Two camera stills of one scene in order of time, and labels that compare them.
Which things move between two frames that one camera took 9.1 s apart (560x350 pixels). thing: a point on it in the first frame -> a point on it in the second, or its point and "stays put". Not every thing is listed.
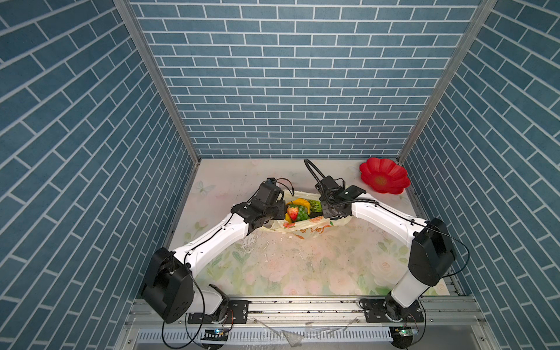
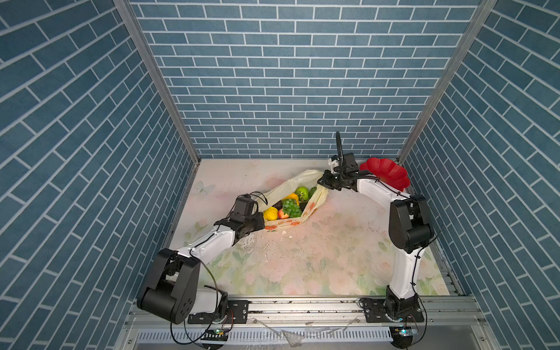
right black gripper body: (327, 211) -> (335, 182)
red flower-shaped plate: (384, 176) stays put
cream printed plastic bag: (307, 228) -> (306, 178)
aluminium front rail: (440, 312) stays put
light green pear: (316, 205) -> (302, 193)
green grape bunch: (302, 214) -> (291, 208)
